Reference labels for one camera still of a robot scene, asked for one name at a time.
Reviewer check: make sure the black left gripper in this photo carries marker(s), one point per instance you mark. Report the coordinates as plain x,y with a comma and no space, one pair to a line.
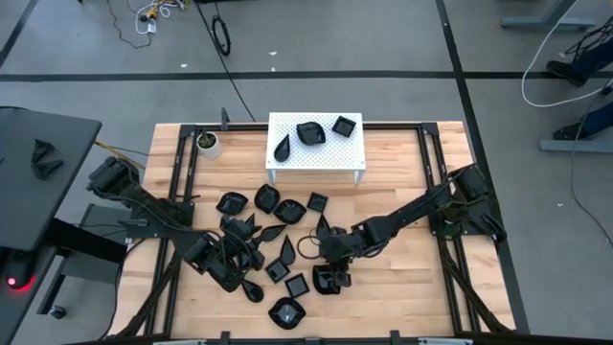
230,268

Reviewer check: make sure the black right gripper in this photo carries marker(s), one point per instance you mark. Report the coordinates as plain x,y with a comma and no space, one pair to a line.
342,249

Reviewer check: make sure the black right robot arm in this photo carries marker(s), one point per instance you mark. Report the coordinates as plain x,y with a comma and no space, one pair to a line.
407,213

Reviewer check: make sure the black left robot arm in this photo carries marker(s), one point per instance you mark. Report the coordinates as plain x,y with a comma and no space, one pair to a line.
158,215

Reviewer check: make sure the white perforated shelf riser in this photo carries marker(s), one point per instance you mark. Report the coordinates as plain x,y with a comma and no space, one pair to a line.
316,163

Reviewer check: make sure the white bar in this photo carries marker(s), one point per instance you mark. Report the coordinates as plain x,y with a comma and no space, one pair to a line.
179,342
445,342

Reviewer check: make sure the white plant pot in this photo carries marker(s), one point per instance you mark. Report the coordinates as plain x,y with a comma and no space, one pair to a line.
215,151

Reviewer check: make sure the small green succulent plant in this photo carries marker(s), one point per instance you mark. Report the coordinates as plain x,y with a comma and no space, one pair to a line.
207,140

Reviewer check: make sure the black desk leg beam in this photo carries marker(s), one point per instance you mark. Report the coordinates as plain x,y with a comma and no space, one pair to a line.
86,239

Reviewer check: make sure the black caster wheel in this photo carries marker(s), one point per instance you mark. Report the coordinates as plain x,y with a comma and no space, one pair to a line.
58,312

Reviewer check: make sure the black desk leg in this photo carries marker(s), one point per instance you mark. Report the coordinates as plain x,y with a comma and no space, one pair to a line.
50,287

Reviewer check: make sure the crumpled black cloth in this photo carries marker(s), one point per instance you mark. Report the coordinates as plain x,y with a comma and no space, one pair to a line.
45,160

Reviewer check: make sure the black side desk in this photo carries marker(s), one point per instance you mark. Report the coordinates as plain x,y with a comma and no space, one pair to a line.
29,206

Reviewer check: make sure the white power strip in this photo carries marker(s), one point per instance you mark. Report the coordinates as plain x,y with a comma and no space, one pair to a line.
151,26

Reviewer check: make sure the person's shoe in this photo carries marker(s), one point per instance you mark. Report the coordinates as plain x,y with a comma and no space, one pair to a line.
567,131
565,72

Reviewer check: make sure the grey desk foot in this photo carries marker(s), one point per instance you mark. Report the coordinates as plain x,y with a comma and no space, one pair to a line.
546,21
574,146

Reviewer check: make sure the person's leg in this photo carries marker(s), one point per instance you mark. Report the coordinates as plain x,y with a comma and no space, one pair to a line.
598,117
596,55

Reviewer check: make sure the grey desk base plate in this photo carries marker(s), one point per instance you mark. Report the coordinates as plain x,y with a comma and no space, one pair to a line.
91,270

